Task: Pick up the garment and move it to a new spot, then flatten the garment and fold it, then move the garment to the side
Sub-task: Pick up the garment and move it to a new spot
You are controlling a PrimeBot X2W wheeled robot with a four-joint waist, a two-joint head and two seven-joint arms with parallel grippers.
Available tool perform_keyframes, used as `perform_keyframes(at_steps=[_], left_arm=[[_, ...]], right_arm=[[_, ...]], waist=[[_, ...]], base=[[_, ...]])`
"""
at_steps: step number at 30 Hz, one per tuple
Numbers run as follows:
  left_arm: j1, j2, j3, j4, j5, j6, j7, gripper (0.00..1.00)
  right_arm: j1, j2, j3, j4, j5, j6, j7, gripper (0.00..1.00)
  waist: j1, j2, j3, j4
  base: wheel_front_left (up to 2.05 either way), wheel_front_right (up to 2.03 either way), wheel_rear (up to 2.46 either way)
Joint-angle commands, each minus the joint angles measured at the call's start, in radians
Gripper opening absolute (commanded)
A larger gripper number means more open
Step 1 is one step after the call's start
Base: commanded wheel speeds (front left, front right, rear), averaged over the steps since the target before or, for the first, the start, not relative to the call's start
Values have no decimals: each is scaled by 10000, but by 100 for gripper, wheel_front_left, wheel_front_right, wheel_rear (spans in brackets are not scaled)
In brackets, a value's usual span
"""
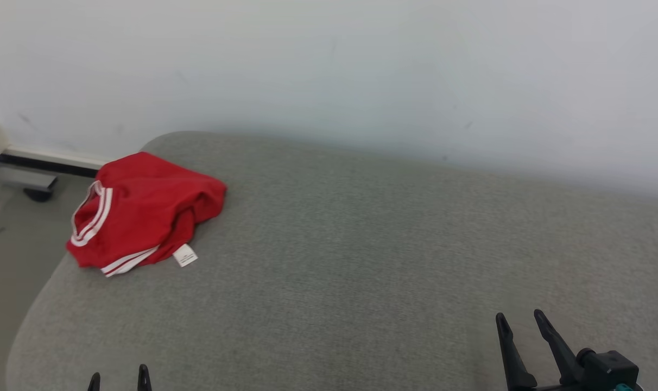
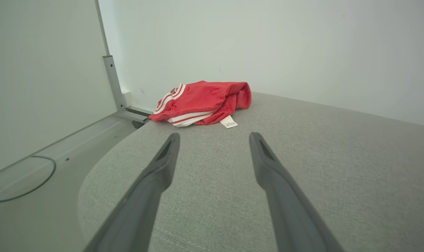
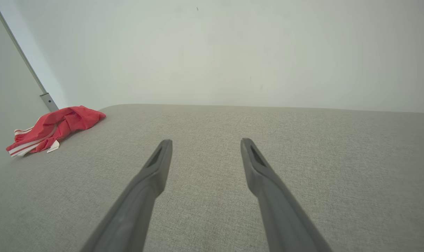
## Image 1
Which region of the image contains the red jersey with white sleeves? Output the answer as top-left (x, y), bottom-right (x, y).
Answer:
top-left (66, 151), bottom-right (228, 278)

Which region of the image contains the grey metal furniture base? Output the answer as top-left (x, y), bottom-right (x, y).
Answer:
top-left (0, 163), bottom-right (58, 203)

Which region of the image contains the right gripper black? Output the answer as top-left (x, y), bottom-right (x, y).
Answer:
top-left (496, 310), bottom-right (615, 391)

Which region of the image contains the grey fabric sofa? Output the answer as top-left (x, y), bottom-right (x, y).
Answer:
top-left (6, 130), bottom-right (658, 391)

